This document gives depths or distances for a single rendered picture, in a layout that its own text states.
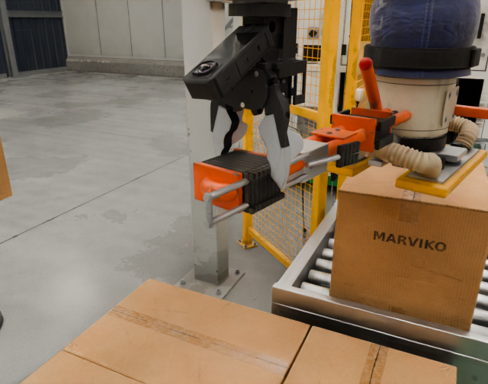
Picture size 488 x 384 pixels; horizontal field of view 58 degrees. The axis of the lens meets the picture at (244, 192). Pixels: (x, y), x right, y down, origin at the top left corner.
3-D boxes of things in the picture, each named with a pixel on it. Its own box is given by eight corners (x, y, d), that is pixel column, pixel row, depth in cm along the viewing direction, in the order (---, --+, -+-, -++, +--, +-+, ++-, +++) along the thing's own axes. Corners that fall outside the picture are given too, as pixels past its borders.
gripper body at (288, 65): (306, 108, 55) (312, 4, 51) (264, 119, 49) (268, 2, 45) (258, 101, 60) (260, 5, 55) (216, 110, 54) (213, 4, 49)
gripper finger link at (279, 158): (321, 175, 55) (300, 104, 54) (294, 188, 50) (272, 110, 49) (301, 179, 57) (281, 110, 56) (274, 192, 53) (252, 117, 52)
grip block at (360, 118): (346, 136, 87) (348, 106, 85) (394, 143, 82) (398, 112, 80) (325, 144, 81) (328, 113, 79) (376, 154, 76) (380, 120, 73)
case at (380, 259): (359, 229, 190) (369, 139, 175) (460, 247, 175) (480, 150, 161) (328, 307, 139) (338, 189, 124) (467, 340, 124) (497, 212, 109)
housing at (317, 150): (291, 163, 71) (293, 136, 69) (329, 171, 67) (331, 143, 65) (265, 174, 65) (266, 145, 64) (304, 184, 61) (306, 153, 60)
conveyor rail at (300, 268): (383, 155, 343) (385, 132, 336) (389, 156, 341) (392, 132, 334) (273, 332, 149) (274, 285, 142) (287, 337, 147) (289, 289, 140)
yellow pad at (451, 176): (444, 150, 113) (447, 132, 111) (486, 158, 107) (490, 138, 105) (393, 187, 88) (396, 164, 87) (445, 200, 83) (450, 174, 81)
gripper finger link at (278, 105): (300, 142, 50) (278, 67, 49) (293, 145, 49) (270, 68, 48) (269, 151, 53) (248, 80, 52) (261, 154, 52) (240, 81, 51)
